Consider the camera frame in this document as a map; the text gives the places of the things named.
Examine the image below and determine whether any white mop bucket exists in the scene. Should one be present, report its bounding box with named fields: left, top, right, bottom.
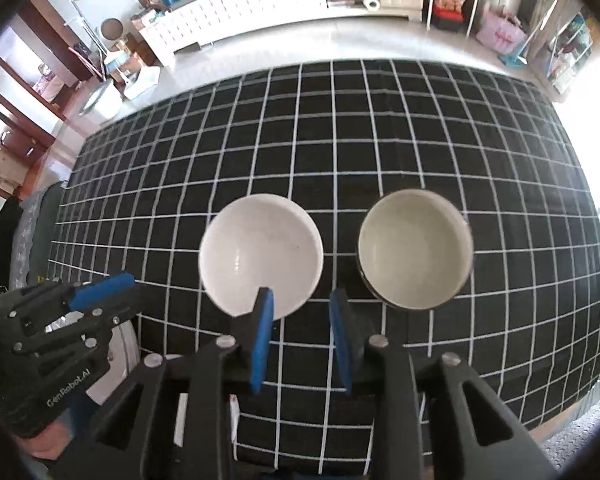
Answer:
left=79, top=80, right=124, bottom=117

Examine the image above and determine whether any brown wooden door frame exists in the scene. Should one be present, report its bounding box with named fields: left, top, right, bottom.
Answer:
left=0, top=0, right=93, bottom=126

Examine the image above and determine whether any grey textured cushion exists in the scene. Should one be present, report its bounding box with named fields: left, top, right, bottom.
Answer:
left=540, top=392, right=600, bottom=471

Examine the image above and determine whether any grey floral covered sofa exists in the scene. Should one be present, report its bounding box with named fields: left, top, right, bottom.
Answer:
left=10, top=182, right=70, bottom=291

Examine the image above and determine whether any mop with metal pole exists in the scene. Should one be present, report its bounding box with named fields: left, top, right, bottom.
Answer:
left=64, top=0, right=107, bottom=82

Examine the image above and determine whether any brown round wall decoration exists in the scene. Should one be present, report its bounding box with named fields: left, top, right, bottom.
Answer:
left=101, top=17, right=126, bottom=41

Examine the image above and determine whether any white bowl pink floral base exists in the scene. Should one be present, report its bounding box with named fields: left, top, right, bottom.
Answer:
left=198, top=194, right=325, bottom=322

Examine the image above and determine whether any white dustpan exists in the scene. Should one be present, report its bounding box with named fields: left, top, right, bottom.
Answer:
left=122, top=66, right=161, bottom=102

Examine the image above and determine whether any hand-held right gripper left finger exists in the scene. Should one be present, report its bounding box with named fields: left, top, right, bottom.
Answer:
left=45, top=287, right=276, bottom=480

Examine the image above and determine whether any brown wooden door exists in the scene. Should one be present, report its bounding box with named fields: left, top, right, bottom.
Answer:
left=0, top=75, right=61, bottom=196

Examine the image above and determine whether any pink bag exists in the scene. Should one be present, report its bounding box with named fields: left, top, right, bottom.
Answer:
left=476, top=7, right=528, bottom=58

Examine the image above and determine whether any white tufted tv cabinet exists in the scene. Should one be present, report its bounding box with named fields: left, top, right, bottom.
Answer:
left=139, top=0, right=426, bottom=68

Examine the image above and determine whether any black white checked tablecloth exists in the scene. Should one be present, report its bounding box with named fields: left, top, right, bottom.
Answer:
left=47, top=57, right=600, bottom=473

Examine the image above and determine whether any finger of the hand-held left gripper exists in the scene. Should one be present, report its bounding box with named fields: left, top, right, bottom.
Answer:
left=0, top=272, right=137, bottom=337
left=10, top=289, right=147, bottom=377

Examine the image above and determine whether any white bowl blue floral base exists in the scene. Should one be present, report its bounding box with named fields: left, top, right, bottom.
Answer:
left=82, top=317, right=141, bottom=406

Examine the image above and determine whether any black clothing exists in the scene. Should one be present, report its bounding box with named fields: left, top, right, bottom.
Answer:
left=0, top=187, right=25, bottom=288

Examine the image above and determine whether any dotted dark patterned bowl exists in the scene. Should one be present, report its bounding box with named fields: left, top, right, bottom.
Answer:
left=356, top=189, right=475, bottom=311

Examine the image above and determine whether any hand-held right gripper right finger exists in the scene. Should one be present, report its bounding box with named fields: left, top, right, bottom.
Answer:
left=329, top=287, right=561, bottom=480

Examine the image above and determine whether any oval wooden standing mirror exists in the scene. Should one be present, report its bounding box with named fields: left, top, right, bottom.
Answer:
left=530, top=0, right=600, bottom=103

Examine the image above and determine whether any person's left hand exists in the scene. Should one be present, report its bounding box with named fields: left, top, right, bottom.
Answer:
left=22, top=424, right=69, bottom=467

